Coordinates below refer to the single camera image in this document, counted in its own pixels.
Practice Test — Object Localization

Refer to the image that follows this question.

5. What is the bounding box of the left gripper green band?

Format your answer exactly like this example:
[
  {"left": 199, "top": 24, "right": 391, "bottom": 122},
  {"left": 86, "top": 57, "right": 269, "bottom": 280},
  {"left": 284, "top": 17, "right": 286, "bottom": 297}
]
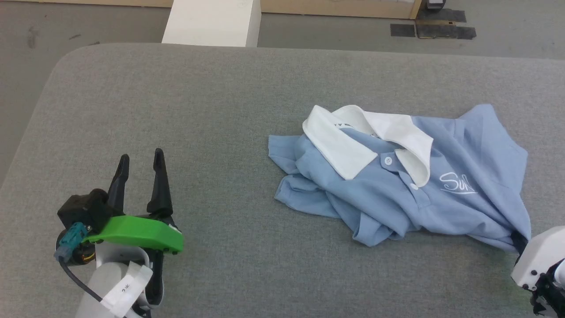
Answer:
[{"left": 84, "top": 148, "right": 184, "bottom": 307}]

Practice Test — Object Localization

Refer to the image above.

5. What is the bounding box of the lemon print partition panel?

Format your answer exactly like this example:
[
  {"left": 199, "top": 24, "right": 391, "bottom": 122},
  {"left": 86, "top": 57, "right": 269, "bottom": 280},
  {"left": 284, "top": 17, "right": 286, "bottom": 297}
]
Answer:
[{"left": 0, "top": 0, "right": 422, "bottom": 20}]

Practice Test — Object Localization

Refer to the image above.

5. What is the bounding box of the white box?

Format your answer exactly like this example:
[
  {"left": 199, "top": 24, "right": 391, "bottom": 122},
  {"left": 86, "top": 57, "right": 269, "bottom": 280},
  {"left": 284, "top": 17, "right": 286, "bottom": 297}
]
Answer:
[{"left": 162, "top": 0, "right": 262, "bottom": 48}]

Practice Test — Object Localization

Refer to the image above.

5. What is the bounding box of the small black floor patch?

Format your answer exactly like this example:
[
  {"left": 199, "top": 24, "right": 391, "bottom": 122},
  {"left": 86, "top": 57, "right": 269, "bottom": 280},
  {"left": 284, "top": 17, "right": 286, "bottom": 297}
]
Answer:
[{"left": 390, "top": 23, "right": 416, "bottom": 38}]

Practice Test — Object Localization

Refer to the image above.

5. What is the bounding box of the teal left camera connector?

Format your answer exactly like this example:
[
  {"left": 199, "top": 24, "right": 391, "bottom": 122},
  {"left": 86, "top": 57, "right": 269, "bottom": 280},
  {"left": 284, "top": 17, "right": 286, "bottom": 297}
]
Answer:
[{"left": 54, "top": 222, "right": 89, "bottom": 262}]

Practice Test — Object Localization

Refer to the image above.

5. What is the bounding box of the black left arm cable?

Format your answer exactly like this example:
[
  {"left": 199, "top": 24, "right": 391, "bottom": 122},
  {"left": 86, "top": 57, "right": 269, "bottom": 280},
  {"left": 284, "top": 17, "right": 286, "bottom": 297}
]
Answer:
[{"left": 60, "top": 258, "right": 107, "bottom": 306}]

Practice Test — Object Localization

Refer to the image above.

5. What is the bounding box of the light blue polo shirt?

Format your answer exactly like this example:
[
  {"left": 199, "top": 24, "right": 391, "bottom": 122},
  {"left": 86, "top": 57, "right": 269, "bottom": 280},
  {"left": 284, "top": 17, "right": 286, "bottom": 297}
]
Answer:
[{"left": 268, "top": 104, "right": 531, "bottom": 253}]

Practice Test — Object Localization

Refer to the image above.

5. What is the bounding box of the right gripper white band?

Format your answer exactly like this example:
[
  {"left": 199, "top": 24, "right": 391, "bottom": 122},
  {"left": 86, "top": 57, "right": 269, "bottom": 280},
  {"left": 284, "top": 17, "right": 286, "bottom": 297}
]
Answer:
[{"left": 511, "top": 226, "right": 565, "bottom": 316}]

